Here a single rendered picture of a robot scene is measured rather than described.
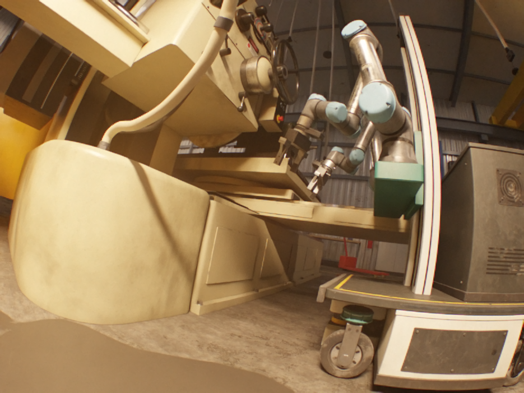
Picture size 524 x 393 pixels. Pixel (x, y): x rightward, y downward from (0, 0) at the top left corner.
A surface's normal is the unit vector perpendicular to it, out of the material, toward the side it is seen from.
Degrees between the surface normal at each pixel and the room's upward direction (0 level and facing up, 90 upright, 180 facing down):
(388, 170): 90
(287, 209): 90
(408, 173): 90
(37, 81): 90
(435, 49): 169
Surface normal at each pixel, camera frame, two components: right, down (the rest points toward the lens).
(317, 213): -0.41, -0.25
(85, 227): 0.55, -0.05
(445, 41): -0.26, 0.90
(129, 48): 0.89, 0.09
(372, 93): -0.76, -0.14
